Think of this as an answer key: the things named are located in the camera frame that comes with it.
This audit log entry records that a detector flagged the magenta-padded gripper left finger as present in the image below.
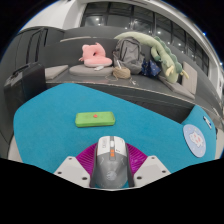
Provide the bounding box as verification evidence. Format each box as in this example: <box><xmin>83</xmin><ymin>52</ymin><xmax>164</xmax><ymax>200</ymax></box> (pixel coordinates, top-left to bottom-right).
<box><xmin>53</xmin><ymin>143</ymin><xmax>99</xmax><ymax>188</ymax></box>

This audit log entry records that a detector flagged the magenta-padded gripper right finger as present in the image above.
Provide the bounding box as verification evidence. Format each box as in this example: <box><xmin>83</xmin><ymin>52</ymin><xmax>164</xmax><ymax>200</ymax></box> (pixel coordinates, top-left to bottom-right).
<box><xmin>125</xmin><ymin>143</ymin><xmax>172</xmax><ymax>188</ymax></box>

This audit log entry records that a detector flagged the grey computer mouse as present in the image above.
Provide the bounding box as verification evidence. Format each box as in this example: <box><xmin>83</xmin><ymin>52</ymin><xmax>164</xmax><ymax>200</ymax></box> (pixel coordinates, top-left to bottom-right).
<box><xmin>89</xmin><ymin>135</ymin><xmax>130</xmax><ymax>189</ymax></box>

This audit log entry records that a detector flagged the round light blue mouse pad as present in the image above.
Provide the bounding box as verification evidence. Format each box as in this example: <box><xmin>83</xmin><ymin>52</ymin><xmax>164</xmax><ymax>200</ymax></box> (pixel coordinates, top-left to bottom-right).
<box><xmin>182</xmin><ymin>123</ymin><xmax>207</xmax><ymax>158</ymax></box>

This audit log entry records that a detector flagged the green rectangular case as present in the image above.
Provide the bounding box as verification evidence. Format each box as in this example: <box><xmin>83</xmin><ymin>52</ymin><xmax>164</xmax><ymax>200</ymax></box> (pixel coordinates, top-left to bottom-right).
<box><xmin>74</xmin><ymin>111</ymin><xmax>116</xmax><ymax>128</ymax></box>

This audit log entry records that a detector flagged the dark grey bench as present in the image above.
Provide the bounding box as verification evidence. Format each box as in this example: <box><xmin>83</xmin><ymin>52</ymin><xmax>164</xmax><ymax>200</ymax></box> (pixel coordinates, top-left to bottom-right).
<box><xmin>43</xmin><ymin>26</ymin><xmax>223</xmax><ymax>124</ymax></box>

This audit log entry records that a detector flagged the flat grey seat cushion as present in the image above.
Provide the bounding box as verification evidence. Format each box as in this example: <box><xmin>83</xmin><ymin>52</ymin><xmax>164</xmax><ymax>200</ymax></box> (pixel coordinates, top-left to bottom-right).
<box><xmin>159</xmin><ymin>74</ymin><xmax>196</xmax><ymax>100</ymax></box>

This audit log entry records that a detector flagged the black suitcase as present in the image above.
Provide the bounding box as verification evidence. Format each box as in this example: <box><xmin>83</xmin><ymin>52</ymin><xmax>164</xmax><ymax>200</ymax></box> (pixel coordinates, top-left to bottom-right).
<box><xmin>3</xmin><ymin>60</ymin><xmax>47</xmax><ymax>116</ymax></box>

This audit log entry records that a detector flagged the upright square grey cushion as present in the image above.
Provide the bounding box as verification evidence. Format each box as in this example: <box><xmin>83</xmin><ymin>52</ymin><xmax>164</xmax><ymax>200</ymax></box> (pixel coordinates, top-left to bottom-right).
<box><xmin>181</xmin><ymin>61</ymin><xmax>198</xmax><ymax>96</ymax></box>

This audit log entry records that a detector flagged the small square grey cushion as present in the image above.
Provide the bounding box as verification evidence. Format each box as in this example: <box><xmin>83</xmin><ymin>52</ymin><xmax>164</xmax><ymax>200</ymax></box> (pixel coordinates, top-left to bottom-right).
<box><xmin>44</xmin><ymin>64</ymin><xmax>70</xmax><ymax>81</ymax></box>

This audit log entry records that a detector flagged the round grey seat cushion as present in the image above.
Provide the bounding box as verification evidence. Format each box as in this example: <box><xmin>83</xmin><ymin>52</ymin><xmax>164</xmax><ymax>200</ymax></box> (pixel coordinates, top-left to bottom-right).
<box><xmin>68</xmin><ymin>63</ymin><xmax>115</xmax><ymax>78</ymax></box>

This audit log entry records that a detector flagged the navy blue patterned bag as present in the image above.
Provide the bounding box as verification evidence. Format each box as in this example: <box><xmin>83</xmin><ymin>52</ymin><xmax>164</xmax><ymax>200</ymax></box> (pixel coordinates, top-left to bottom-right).
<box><xmin>140</xmin><ymin>59</ymin><xmax>162</xmax><ymax>78</ymax></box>

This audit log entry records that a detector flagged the green dragon plush toy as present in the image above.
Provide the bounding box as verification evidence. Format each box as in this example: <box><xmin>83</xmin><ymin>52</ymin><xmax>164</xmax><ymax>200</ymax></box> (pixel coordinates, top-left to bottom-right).
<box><xmin>113</xmin><ymin>31</ymin><xmax>190</xmax><ymax>84</ymax></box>

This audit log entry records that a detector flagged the pink plush cushion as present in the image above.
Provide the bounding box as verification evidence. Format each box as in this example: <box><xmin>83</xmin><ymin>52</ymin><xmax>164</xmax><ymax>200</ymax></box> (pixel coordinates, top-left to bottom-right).
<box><xmin>78</xmin><ymin>42</ymin><xmax>113</xmax><ymax>68</ymax></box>

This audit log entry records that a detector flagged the grey backpack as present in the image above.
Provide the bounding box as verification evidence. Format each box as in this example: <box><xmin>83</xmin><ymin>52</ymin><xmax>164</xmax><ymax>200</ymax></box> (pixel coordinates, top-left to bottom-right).
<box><xmin>112</xmin><ymin>37</ymin><xmax>146</xmax><ymax>76</ymax></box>

